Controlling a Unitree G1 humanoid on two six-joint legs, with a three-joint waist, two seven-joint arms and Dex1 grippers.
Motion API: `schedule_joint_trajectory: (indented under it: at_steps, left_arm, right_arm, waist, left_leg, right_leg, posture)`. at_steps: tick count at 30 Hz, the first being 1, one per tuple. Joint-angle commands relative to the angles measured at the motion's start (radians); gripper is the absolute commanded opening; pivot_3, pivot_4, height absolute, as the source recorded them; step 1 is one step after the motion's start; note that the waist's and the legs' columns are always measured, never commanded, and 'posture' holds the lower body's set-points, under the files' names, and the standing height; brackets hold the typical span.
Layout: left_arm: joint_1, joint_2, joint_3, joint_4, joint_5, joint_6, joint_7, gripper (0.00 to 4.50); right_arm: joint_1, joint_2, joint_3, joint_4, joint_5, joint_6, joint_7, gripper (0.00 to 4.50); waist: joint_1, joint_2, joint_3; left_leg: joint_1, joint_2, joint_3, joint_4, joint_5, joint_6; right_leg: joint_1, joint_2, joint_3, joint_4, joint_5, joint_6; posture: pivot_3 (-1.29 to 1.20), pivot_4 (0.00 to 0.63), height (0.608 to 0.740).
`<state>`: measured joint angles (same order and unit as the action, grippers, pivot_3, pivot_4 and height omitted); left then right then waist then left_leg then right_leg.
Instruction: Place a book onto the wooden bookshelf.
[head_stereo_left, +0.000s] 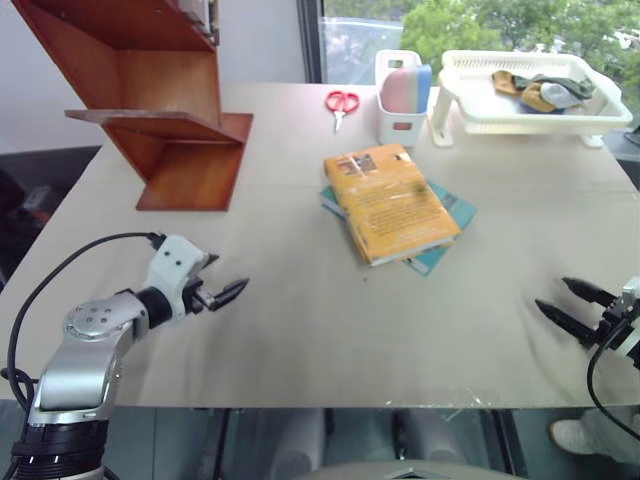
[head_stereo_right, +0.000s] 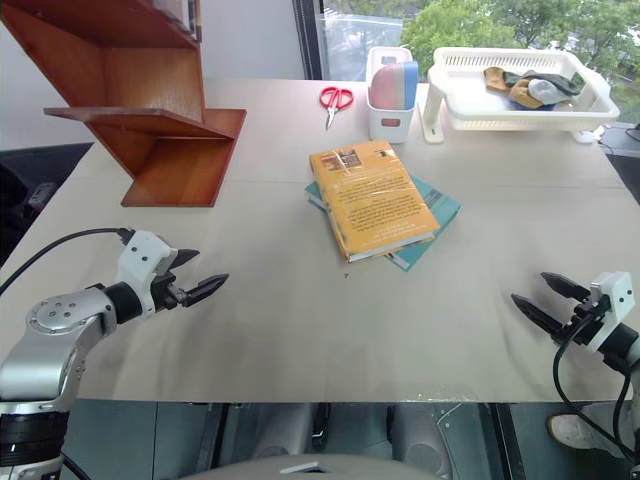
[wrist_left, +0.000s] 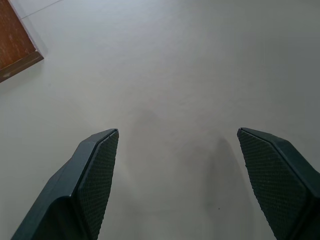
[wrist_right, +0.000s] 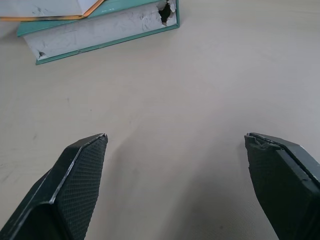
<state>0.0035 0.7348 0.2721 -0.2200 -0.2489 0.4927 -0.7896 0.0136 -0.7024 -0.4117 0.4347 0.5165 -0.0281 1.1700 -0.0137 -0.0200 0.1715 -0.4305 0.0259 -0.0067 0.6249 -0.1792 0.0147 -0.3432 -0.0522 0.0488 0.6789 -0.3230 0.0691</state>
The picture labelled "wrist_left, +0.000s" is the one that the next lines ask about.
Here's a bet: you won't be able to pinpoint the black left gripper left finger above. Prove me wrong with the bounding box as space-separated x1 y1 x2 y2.
10 128 120 240

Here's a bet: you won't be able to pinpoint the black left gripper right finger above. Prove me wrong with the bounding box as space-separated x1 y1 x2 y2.
236 127 320 240

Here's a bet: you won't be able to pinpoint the brown wooden furniture panel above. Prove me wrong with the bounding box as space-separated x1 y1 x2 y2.
0 0 45 84

